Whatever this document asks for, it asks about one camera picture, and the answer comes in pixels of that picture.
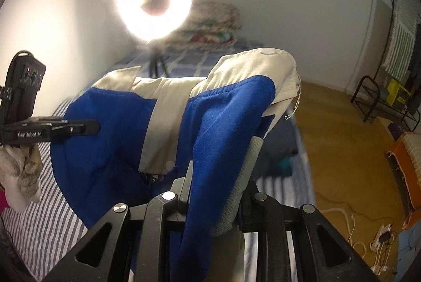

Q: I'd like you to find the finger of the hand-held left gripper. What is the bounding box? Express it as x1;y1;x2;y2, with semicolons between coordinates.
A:
49;118;101;142

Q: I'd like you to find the white cable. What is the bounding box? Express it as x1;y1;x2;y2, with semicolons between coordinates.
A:
320;207;367;257

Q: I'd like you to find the dark teal cloth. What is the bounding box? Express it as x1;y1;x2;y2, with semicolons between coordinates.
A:
259;118;300;178

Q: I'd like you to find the beige and blue jacket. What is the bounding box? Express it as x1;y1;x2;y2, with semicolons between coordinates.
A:
49;48;302;282

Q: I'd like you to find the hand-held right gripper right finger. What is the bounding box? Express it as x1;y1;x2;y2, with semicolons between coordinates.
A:
239;180;379;282

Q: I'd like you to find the folded floral blanket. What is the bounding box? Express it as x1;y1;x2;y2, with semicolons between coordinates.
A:
178;2;243;46

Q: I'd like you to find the person's left hand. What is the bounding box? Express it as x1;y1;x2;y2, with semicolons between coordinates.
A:
0;143;44;213

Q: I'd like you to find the striped blue white bedsheet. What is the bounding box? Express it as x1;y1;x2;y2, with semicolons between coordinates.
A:
0;39;317;282

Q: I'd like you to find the black metal rack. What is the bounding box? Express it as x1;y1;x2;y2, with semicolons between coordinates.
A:
350;74;421;132

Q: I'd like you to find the yellow box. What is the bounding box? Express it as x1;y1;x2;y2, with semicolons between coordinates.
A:
385;78;412;107

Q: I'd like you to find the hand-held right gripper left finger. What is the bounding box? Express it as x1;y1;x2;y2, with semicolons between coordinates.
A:
43;161;194;282

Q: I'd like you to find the white power strip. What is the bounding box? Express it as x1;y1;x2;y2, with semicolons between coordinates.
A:
369;224;396;252

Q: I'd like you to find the hanging striped towel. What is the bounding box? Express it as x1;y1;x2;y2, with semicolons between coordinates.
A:
382;0;419;79

